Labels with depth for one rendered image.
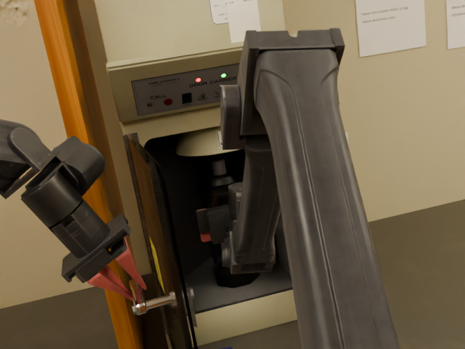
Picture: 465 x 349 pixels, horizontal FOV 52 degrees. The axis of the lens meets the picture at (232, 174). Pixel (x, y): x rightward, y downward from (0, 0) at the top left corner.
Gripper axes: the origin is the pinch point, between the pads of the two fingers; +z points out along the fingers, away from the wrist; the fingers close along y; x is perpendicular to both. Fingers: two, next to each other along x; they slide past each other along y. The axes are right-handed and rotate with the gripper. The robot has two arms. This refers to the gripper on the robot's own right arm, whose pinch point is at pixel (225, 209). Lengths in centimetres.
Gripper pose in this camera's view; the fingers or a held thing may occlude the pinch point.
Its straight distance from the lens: 102.6
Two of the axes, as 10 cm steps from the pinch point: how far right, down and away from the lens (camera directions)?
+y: -9.6, 2.0, -1.7
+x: 1.5, 9.5, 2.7
